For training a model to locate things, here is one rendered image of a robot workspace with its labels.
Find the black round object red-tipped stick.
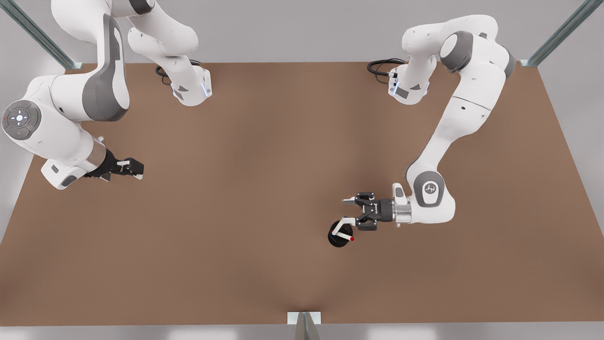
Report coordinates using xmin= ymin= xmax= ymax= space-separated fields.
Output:
xmin=327 ymin=219 xmax=355 ymax=248

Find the black cable loop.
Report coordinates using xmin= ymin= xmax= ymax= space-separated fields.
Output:
xmin=155 ymin=59 xmax=202 ymax=86
xmin=367 ymin=58 xmax=407 ymax=85

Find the silver frame post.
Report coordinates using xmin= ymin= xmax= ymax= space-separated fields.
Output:
xmin=0 ymin=0 xmax=84 ymax=71
xmin=287 ymin=311 xmax=322 ymax=340
xmin=519 ymin=0 xmax=604 ymax=68

